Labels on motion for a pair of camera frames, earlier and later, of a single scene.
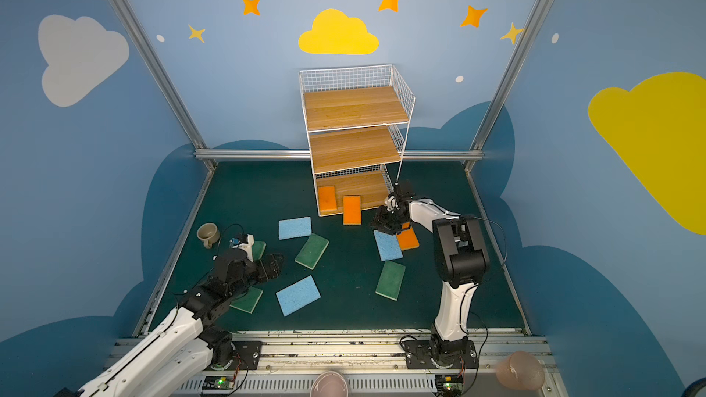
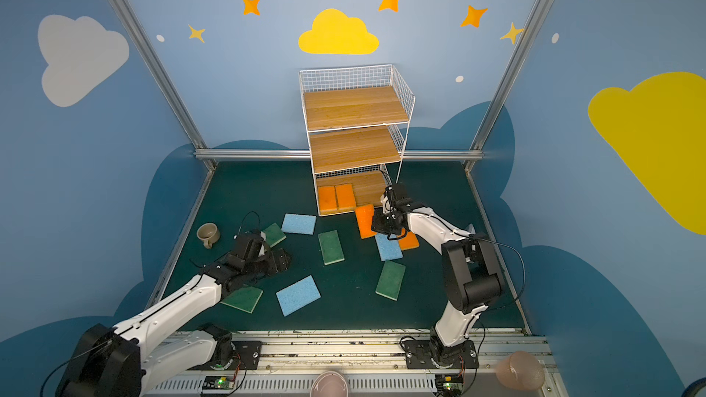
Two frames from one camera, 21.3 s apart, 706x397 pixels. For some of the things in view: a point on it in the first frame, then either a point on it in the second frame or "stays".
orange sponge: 327,198 stays
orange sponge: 352,209 → 346,198
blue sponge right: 388,246 stays
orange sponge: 407,239 stays
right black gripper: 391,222 stays
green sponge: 312,251 → 332,249
